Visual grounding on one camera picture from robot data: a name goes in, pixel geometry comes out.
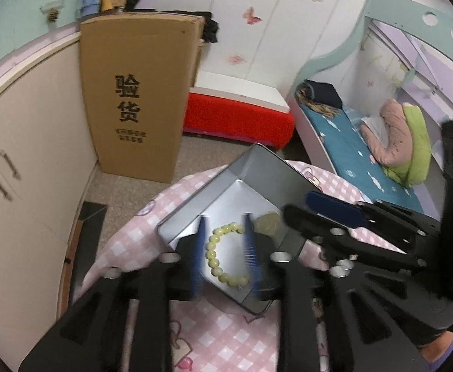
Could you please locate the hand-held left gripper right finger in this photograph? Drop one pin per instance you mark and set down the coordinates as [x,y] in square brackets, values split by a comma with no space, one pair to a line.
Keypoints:
[252,257]

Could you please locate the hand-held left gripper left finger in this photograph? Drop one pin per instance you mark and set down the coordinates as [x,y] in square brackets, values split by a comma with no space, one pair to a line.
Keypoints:
[197,257]

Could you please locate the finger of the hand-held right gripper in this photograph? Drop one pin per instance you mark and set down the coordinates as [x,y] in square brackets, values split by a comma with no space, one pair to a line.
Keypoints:
[333,207]
[300,221]

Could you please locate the grey metal tin box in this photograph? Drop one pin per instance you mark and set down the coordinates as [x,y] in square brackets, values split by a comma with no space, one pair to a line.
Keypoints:
[242,197]

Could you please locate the pale translucent bangle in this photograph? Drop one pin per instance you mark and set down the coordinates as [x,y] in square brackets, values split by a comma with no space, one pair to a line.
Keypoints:
[267,223]

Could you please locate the teal bed sheet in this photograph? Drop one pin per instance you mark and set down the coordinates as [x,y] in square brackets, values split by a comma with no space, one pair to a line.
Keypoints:
[346,143]

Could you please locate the green blanket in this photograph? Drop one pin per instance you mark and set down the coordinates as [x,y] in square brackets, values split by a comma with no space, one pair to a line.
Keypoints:
[418,139]

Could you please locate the pink checked tablecloth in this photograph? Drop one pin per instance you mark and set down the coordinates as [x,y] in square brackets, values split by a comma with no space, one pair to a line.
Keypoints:
[218,337]

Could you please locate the white pillow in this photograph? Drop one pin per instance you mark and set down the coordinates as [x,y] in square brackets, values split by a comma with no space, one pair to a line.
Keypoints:
[374,126]

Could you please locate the pink pillow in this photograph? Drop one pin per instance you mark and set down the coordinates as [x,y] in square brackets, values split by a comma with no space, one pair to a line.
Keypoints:
[393,135]

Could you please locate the tan folded clothes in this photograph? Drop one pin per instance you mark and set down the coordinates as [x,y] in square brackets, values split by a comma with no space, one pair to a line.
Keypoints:
[321,110]

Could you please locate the black folded board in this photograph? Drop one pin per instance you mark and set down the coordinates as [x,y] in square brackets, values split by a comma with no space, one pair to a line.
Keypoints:
[89,224]

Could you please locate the dark folded clothes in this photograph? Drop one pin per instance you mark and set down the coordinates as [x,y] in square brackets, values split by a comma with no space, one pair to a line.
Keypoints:
[323,93]

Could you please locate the faded pink butterfly sticker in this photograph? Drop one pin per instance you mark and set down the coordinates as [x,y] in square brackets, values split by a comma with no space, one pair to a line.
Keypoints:
[235,60]

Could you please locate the white wardrobe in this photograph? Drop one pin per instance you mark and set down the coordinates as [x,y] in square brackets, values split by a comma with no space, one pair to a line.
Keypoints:
[280,38]

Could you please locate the teal and purple bunk bed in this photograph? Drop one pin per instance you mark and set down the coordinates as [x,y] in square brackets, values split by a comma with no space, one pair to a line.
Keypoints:
[389,11]

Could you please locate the cream cabinet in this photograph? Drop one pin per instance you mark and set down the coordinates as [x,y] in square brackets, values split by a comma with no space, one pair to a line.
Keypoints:
[36,124]

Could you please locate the black clothes pile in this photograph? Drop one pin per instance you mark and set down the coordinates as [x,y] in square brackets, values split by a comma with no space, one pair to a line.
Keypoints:
[211,29]

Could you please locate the large brown cardboard box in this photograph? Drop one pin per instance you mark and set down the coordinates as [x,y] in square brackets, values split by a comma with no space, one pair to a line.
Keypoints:
[133,46]

